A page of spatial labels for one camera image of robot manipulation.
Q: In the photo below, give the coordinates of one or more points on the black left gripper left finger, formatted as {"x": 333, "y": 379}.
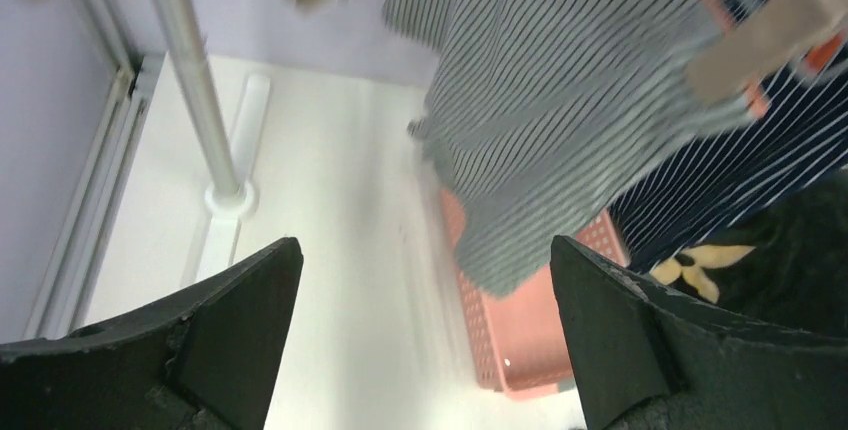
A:
{"x": 204, "y": 357}

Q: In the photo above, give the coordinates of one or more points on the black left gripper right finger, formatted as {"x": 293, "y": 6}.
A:
{"x": 645, "y": 356}

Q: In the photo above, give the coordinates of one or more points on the navy striped underwear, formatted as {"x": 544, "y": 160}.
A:
{"x": 679, "y": 170}

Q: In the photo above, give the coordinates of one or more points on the grey striped underwear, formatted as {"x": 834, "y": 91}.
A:
{"x": 542, "y": 112}

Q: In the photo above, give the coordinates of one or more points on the wooden hanger with navy underwear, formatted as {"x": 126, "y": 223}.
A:
{"x": 773, "y": 35}

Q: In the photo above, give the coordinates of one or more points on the pink plastic basket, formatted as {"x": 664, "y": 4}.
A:
{"x": 517, "y": 343}

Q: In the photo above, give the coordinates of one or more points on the black floral blanket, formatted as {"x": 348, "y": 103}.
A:
{"x": 786, "y": 264}

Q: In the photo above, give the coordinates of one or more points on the left metal rack pole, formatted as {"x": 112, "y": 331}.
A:
{"x": 180, "y": 27}

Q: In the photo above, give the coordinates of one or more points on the left aluminium frame rail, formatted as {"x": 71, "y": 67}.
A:
{"x": 62, "y": 299}

